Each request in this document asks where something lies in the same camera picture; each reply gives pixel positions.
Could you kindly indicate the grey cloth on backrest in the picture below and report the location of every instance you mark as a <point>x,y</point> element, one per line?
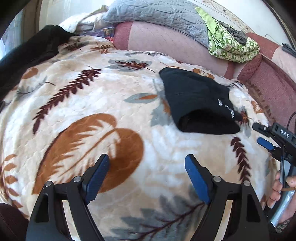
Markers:
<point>288,49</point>

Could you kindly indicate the maroon sofa backrest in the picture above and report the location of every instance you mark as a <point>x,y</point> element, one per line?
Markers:
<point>270,80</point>

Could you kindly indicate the dark grey cloth on quilt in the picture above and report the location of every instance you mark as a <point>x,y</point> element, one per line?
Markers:
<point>239,36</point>

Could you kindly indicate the grey quilted blanket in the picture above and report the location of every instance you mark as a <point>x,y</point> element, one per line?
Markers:
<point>178,15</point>

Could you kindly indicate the black garment at bed edge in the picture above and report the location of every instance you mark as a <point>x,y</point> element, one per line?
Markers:
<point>39,48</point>

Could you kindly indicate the green white folded quilt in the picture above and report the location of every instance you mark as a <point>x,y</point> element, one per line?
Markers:
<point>222,44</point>

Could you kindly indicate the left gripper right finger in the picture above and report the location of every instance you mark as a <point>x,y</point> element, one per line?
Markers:
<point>246,221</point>

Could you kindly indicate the white pillow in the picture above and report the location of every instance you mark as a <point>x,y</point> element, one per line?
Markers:
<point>85,21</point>

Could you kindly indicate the black pants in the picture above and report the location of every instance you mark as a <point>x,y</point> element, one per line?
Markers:
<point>198,103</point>

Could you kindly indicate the wooden door frame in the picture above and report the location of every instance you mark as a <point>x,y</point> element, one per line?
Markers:
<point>31,18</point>

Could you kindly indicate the right hand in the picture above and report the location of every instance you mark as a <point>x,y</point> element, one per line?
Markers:
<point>275,196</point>

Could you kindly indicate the leaf pattern fleece blanket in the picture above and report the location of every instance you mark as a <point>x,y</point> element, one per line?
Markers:
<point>93,99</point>

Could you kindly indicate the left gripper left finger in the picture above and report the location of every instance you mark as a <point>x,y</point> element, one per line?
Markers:
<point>48,220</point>

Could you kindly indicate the colourful small box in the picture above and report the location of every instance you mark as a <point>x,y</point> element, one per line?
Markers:
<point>108,32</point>

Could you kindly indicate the pink maroon bolster cushion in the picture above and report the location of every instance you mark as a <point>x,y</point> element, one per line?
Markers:
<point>143,36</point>

